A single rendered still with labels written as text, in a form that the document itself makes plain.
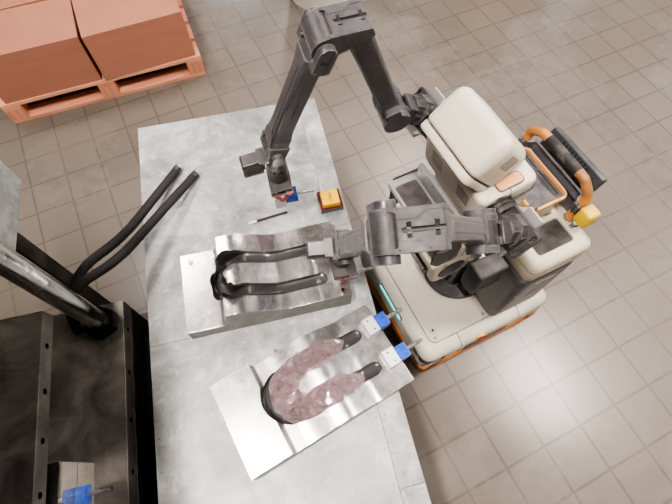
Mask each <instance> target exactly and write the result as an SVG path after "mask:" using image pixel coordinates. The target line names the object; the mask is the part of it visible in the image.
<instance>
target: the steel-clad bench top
mask: <svg viewBox="0 0 672 504"><path fill-rule="evenodd" d="M275 107H276V105H270V106H265V107H259V108H253V109H247V110H242V111H236V112H230V113H224V114H218V115H213V116H207V117H201V118H195V119H190V120H184V121H178V122H172V123H167V124H161V125H155V126H149V127H143V128H138V139H139V158H140V176H141V194H142V205H143V204H144V203H145V202H146V200H147V199H148V198H149V197H150V195H151V194H152V193H153V192H154V191H155V189H156V188H157V187H158V186H159V184H160V183H161V182H162V181H163V179H164V178H165V177H166V176H167V174H168V173H169V172H170V171H171V169H172V168H173V167H174V166H175V165H176V164H180V165H182V167H183V169H182V171H181V172H180V173H179V175H178V176H177V177H176V179H175V180H174V181H173V182H172V184H171V185H170V186H169V187H168V189H167V190H166V191H165V193H164V194H163V195H162V196H161V198H160V199H159V200H158V201H157V203H156V204H155V205H154V207H153V208H152V209H151V210H150V212H149V213H148V214H147V215H146V217H145V218H144V219H143V225H144V224H145V222H146V221H147V220H148V219H149V218H150V217H151V216H152V215H153V214H154V213H155V211H156V210H157V209H158V208H159V207H160V206H161V205H162V204H163V203H164V202H165V201H166V199H167V198H168V197H169V196H170V195H171V194H172V193H173V192H174V191H175V190H176V188H177V187H178V186H179V185H180V184H181V183H182V182H183V181H184V180H185V179H186V178H187V176H188V175H189V174H190V173H191V172H192V171H193V170H194V169H197V170H198V171H199V172H200V173H201V175H200V176H199V177H198V178H197V179H196V181H195V182H194V183H193V184H192V185H191V186H190V187H189V188H188V190H187V191H186V192H185V193H184V194H183V195H182V196H181V197H180V199H179V200H178V201H177V202H176V203H175V204H174V205H173V206H172V208H171V209H170V210H169V211H168V212H167V213H166V214H165V216H164V217H163V218H162V219H161V220H160V221H159V222H158V223H157V225H156V226H155V227H154V228H153V229H152V230H151V231H150V232H149V234H148V235H147V236H146V237H145V238H144V249H145V267H146V286H147V304H148V322H149V340H150V359H151V377H152V395H153V414H154V432H155V450H156V468H157V487H158V504H431V501H430V498H429V494H428V491H427V487H426V484H425V480H424V477H423V473H422V470H421V466H420V463H419V459H418V456H417V453H416V449H415V446H414V442H413V439H412V435H411V432H410V428H409V425H408V421H407V418H406V414H405V411H404V407H403V404H402V401H401V397H400V394H399V391H398V392H396V393H394V394H393V395H391V396H390V397H388V398H387V399H385V400H383V401H382V402H380V403H379V404H377V405H375V406H374V407H372V408H371V409H369V410H368V411H366V412H364V413H363V414H361V415H360V416H358V417H356V418H355V419H353V420H352V421H350V422H349V423H347V424H345V425H344V426H342V427H341V428H339V429H337V430H336V431H334V432H333V433H331V434H330V435H328V436H326V437H325V438H323V439H322V440H320V441H319V442H317V443H315V444H314V445H312V446H311V447H309V448H307V449H306V450H304V451H303V452H301V453H300V454H298V455H296V456H295V457H293V458H292V459H290V460H288V461H287V462H285V463H284V464H282V465H281V466H279V467H277V468H276V469H274V470H273V471H271V472H269V473H268V474H266V475H265V476H263V477H262V478H260V479H258V480H251V478H250V476H249V474H248V472H247V469H246V467H245V465H244V463H243V461H242V458H241V456H240V454H239V452H238V450H237V447H236V445H235V443H234V441H233V438H232V436H231V434H230V432H229V430H228V427H227V425H226V423H225V421H224V418H223V416H222V414H221V412H220V410H219V407H218V405H217V403H216V401H215V399H214V396H213V394H212V392H211V390H210V386H212V385H214V384H215V383H217V382H219V381H221V380H222V379H224V378H226V377H228V376H229V375H231V374H233V373H235V372H237V371H238V370H240V369H242V368H244V367H245V366H247V365H251V366H255V365H256V364H258V363H260V362H262V361H263V360H265V359H267V358H268V357H270V356H272V355H273V354H275V352H274V349H276V348H277V349H278V351H279V350H281V349H282V348H284V347H285V346H287V345H288V344H290V343H291V342H293V341H294V340H296V339H298V338H299V337H301V336H303V335H305V334H307V333H309V332H311V331H313V330H316V329H319V328H321V327H324V326H326V325H329V324H331V323H333V322H335V321H337V320H339V319H340V318H342V317H344V316H346V315H348V314H349V313H351V312H352V311H355V310H356V309H358V308H360V307H362V306H363V305H366V306H367V308H368V309H369V311H370V312H371V314H372V315H373V316H375V315H377V314H376V310H375V307H374V303H373V300H372V297H371V293H370V290H369V286H368V283H367V279H366V276H365V272H359V273H358V279H355V280H350V281H349V284H350V288H351V291H352V299H351V304H347V305H343V306H338V307H334V308H329V309H325V310H320V311H316V312H312V313H307V314H303V315H298V316H294V317H289V318H285V319H280V320H276V321H271V322H267V323H263V324H258V325H254V326H249V327H245V328H240V329H236V330H231V331H227V332H222V333H218V334H213V335H209V336H205V337H200V338H196V339H192V338H191V337H190V336H189V335H188V334H187V326H186V315H185V305H184V294H183V283H182V272H181V261H180V256H184V255H189V254H194V253H199V252H204V251H209V250H213V249H215V248H216V246H215V238H216V237H220V236H224V235H228V234H261V235H264V234H275V233H279V232H284V231H288V230H292V229H297V228H301V227H305V226H309V225H314V224H318V223H323V222H328V221H333V224H334V228H335V231H336V230H343V229H349V230H352V227H351V224H350V220H349V217H348V213H347V210H346V206H345V203H344V199H343V196H342V193H341V189H340V186H339V182H338V179H337V175H336V172H335V168H334V165H333V161H332V158H331V154H330V151H329V147H328V144H327V141H326V137H325V134H324V130H323V127H322V123H321V120H320V116H319V113H318V109H317V106H316V102H315V99H314V98H311V99H308V101H307V104H306V106H305V108H304V110H303V112H302V114H301V116H300V119H299V121H298V123H297V125H296V127H295V129H294V132H293V135H292V141H291V143H290V145H289V147H290V151H289V153H288V155H287V157H286V162H287V166H288V169H289V173H290V177H291V182H292V186H296V189H297V191H301V190H306V189H311V188H314V192H310V193H305V194H300V195H298V199H299V201H295V202H290V203H287V207H282V208H276V205H275V201H274V198H273V197H272V196H271V192H270V187H269V183H268V178H267V173H266V172H267V171H266V170H264V174H260V175H256V176H252V177H249V178H245V177H244V174H243V170H242V167H241V164H240V162H239V161H240V160H239V157H240V156H241V155H245V154H248V153H251V152H254V151H255V149H256V148H260V147H262V144H261V141H260V136H261V133H262V130H263V129H265V127H266V125H267V123H269V121H270V119H271V117H272V115H273V112H274V109H275ZM302 122H303V123H302ZM303 126H304V127H303ZM306 137H307V138H306ZM307 141H308V142H307ZM308 145H309V146H308ZM311 156H312V157H311ZM312 160H313V161H312ZM315 171H316V172H315ZM316 175H317V176H316ZM317 179H318V180H317ZM335 188H338V189H339V192H340V196H341V199H342V202H343V206H344V209H343V210H338V211H333V212H328V213H327V214H326V213H323V214H321V210H320V206H319V202H318V198H317V192H320V190H321V191H325V190H330V189H335ZM284 211H287V212H288V213H287V214H284V215H280V216H277V217H274V218H270V219H267V220H263V221H260V222H257V223H253V224H250V225H249V223H248V222H250V221H254V220H257V219H261V218H264V217H267V216H271V215H274V214H278V213H281V212H284ZM379 413H380V414H379ZM380 417H381V418H380ZM381 421H382V422H381ZM383 428H384V429H383ZM384 432H385V433H384ZM385 436H386V437H385ZM386 440H387V441H386ZM388 447H389V448H388ZM389 451H390V452H389ZM390 455H391V456H390ZM392 462H393V463H392ZM393 466H394V467H393ZM394 470H395V471H394ZM395 474H396V475H395ZM397 481H398V482H397ZM423 482H424V483H423ZM419 483H420V484H419ZM415 484H416V485H415ZM398 485H399V486H398ZM412 485H413V486H412ZM408 486H409V487H408ZM404 487H405V488H404ZM401 488H402V489H401ZM399 489H400V490H399ZM402 500H403V501H402Z"/></svg>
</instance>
